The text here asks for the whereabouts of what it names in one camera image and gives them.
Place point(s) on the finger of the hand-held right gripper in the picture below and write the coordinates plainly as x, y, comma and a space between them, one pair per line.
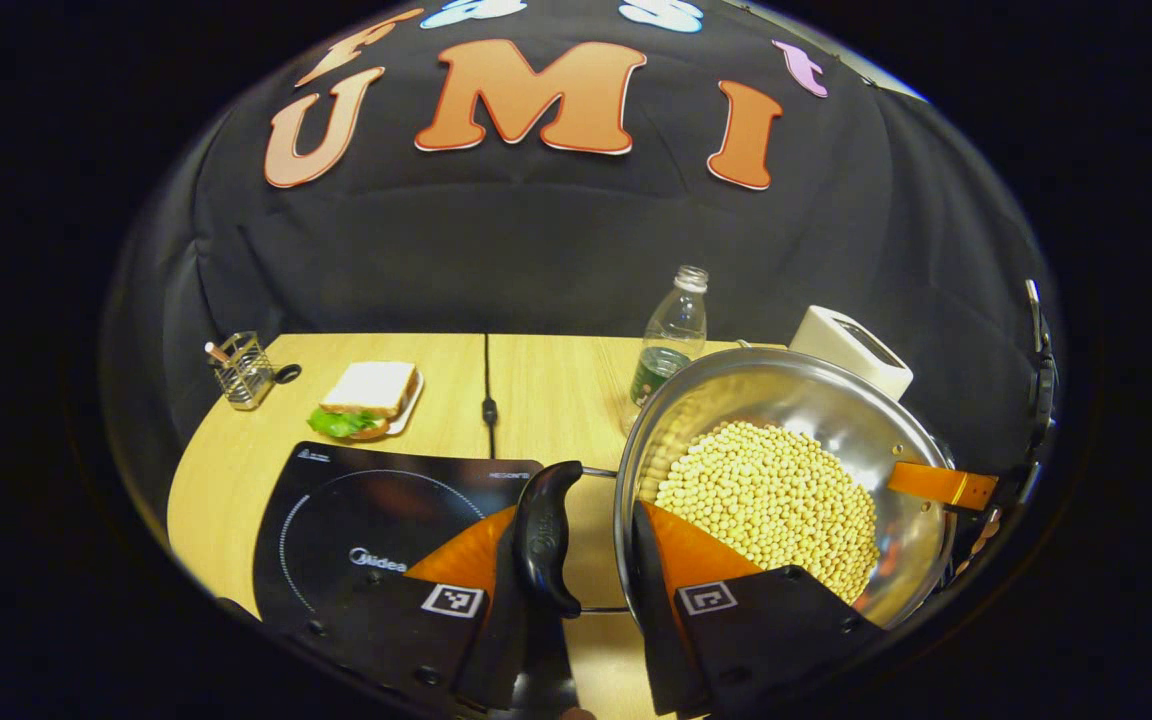
978, 540
941, 487

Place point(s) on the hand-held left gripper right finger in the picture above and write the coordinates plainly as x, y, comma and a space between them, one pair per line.
776, 640

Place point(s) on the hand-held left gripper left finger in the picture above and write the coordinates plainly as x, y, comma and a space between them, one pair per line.
386, 640

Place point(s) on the black induction cooktop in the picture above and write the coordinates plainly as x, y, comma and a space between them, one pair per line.
356, 520

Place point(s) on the stainless steel pot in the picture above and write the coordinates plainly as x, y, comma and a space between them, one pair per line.
836, 420

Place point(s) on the pile of soybeans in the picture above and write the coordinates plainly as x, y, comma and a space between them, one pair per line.
766, 500

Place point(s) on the white toaster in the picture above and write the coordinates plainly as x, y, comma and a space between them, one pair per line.
851, 345

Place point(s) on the white plate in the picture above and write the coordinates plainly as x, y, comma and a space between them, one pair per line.
408, 408

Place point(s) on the sandwich with lettuce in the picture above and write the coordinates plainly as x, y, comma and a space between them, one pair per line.
368, 392

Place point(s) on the clear plastic bottle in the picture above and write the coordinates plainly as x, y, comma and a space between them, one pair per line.
674, 325

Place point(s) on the small stick in holder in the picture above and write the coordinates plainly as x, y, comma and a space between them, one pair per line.
216, 352

